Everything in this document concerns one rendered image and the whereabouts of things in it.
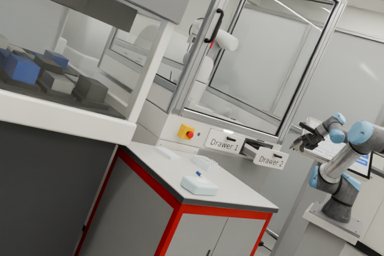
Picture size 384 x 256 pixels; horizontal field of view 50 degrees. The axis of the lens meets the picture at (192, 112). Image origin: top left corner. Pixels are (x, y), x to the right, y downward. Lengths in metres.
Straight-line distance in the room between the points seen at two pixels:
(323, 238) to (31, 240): 1.42
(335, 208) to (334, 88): 1.87
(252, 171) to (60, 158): 1.43
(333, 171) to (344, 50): 2.07
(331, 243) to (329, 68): 2.12
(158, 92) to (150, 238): 0.86
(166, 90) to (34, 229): 0.95
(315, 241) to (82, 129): 1.34
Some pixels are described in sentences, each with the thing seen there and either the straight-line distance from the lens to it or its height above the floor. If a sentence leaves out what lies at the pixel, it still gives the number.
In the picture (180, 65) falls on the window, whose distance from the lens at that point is 2.24.
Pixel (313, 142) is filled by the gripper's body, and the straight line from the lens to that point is 2.50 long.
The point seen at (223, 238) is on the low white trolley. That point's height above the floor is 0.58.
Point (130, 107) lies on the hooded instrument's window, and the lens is 1.76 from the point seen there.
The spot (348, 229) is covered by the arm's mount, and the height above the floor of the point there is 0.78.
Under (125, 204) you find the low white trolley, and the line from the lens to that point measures 1.95.
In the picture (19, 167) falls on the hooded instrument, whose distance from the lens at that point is 1.76.
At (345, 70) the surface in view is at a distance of 4.03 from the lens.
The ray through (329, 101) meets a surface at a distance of 4.02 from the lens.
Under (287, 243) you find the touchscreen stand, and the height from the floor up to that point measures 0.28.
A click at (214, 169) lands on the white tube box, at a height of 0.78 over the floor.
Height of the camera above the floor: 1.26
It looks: 7 degrees down
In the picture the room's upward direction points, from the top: 23 degrees clockwise
